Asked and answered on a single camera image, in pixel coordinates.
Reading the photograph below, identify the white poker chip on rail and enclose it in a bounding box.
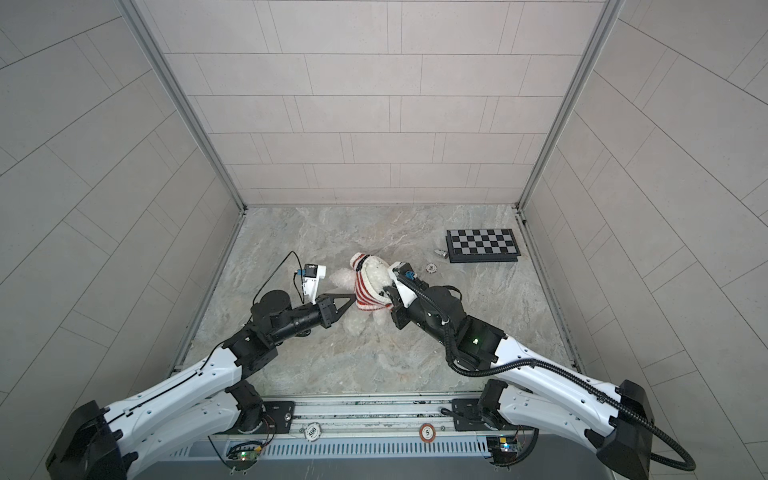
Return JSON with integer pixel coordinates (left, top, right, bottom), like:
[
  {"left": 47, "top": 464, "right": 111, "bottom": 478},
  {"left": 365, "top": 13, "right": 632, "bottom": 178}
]
[{"left": 304, "top": 422, "right": 322, "bottom": 442}]

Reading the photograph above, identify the right circuit board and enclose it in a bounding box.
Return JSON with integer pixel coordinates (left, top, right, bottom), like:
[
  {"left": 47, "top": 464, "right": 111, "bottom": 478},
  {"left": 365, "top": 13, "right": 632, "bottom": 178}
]
[{"left": 486, "top": 437, "right": 521, "bottom": 467}]

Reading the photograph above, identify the black white chessboard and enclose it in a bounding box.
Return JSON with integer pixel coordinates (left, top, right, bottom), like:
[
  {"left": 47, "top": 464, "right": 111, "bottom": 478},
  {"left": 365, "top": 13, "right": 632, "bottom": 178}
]
[{"left": 446, "top": 228, "right": 520, "bottom": 263}]

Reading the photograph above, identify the right black corrugated cable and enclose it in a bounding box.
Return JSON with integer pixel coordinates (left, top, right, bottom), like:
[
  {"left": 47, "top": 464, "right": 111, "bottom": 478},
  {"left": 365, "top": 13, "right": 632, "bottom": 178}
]
[{"left": 392, "top": 272, "right": 697, "bottom": 472}]

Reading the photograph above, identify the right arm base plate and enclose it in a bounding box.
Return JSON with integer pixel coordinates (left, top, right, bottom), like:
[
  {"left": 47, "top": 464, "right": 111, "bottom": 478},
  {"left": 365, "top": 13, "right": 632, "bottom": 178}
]
[{"left": 439, "top": 398, "right": 533, "bottom": 432}]

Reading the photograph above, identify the red white striped sweater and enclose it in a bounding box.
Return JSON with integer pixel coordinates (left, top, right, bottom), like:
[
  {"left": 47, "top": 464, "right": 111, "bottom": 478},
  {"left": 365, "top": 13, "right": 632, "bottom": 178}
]
[{"left": 350, "top": 252, "right": 392, "bottom": 312}]

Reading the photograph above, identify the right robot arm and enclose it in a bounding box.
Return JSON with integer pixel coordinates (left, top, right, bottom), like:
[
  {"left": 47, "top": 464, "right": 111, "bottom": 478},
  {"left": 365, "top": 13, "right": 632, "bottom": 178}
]
[{"left": 383, "top": 279, "right": 656, "bottom": 479}]

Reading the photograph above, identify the red poker chip on rail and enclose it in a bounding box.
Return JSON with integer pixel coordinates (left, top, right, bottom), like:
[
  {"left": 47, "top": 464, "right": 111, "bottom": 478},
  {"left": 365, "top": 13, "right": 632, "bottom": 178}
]
[{"left": 419, "top": 423, "right": 436, "bottom": 444}]

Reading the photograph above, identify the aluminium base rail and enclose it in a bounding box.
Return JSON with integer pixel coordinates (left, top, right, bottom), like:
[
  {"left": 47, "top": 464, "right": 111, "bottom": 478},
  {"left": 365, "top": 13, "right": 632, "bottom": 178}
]
[{"left": 128, "top": 392, "right": 619, "bottom": 442}]

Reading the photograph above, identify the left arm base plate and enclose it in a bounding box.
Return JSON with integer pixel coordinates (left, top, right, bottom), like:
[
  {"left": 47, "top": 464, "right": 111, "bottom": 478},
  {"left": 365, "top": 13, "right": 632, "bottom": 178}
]
[{"left": 217, "top": 401, "right": 296, "bottom": 436}]

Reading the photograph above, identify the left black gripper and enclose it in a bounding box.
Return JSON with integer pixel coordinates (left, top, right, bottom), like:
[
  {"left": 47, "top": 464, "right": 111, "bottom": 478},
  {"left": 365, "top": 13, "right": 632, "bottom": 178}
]
[{"left": 267, "top": 296, "right": 357, "bottom": 347}]

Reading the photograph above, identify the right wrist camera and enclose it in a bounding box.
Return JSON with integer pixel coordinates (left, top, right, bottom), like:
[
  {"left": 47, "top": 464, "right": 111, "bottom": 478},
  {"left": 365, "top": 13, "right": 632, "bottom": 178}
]
[{"left": 389, "top": 262, "right": 417, "bottom": 307}]

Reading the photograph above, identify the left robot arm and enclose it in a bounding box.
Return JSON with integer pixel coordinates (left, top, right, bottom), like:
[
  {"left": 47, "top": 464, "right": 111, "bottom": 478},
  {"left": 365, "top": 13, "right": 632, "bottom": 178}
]
[{"left": 45, "top": 290, "right": 356, "bottom": 479}]

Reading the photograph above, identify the white teddy bear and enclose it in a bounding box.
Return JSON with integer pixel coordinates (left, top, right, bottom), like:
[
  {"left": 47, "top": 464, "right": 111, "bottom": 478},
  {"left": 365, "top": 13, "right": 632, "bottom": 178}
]
[{"left": 330, "top": 252, "right": 399, "bottom": 336}]

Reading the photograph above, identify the circuit board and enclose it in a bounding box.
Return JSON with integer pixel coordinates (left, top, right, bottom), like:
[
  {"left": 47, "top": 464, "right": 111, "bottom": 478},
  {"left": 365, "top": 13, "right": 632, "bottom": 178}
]
[
  {"left": 486, "top": 437, "right": 521, "bottom": 467},
  {"left": 226, "top": 441, "right": 264, "bottom": 471}
]

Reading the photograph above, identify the left circuit board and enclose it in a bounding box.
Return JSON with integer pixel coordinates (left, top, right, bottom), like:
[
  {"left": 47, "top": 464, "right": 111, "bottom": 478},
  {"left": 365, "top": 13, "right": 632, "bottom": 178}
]
[{"left": 226, "top": 441, "right": 264, "bottom": 471}]

